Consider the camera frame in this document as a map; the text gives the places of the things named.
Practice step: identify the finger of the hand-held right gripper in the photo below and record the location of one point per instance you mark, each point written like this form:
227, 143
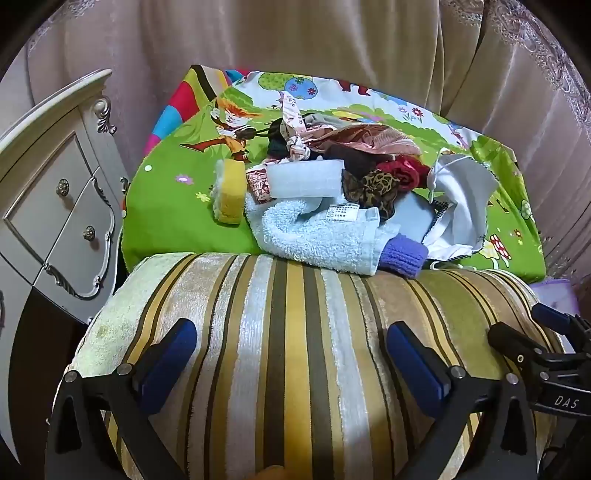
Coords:
551, 317
512, 344

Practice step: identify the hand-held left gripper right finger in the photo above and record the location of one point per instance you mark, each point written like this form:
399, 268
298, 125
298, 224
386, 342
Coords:
418, 369

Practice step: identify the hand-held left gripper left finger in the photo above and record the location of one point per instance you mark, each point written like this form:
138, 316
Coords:
168, 364

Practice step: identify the yellow sponge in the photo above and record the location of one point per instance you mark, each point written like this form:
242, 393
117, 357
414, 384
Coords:
231, 194

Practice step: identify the dark green knit sock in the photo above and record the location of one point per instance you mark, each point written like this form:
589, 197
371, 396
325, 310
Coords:
278, 146

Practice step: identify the lilac plastic bag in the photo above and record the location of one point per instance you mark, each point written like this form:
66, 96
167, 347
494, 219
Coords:
556, 293

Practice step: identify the purple knit cuff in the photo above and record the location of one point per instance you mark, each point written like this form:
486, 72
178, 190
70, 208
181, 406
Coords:
401, 254

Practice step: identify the striped velvet cushion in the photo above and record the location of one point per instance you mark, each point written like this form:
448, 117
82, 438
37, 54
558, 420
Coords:
295, 346

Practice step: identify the white cloth black trim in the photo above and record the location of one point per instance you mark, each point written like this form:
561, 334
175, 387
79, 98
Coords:
461, 226

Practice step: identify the green cartoon printed blanket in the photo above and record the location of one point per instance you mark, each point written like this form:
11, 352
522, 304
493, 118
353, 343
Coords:
184, 217

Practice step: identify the light grey cloth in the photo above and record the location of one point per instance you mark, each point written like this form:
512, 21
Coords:
415, 217

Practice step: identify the brass drawer knob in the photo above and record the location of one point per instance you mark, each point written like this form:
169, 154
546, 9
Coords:
62, 187
89, 232

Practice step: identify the white face mask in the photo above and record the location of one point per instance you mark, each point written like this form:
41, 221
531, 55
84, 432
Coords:
461, 180

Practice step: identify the light blue towel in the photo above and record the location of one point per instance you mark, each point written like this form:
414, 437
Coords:
304, 235

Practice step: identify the leopard print bow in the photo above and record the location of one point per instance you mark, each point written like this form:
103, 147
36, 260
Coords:
376, 184

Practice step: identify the white ornate cabinet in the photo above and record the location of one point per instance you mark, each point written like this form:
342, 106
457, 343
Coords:
55, 207

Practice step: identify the red cloth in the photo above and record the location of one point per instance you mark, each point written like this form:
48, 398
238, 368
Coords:
408, 173

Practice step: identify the brown patterned cloth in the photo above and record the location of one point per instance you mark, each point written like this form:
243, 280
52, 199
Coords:
258, 184

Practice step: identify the translucent plastic pack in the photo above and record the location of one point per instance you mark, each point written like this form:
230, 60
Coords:
304, 180

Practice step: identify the brown satin cloth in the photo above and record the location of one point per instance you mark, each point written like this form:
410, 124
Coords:
369, 138

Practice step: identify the black face mask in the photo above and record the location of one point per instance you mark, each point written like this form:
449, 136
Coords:
272, 128

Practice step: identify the rainbow striped sheet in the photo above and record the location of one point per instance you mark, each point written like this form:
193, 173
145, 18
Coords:
184, 99

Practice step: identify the pink patterned ball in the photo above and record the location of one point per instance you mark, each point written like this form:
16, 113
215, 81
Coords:
293, 115

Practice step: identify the beige curtain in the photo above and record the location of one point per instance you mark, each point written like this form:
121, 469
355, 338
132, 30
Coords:
323, 37

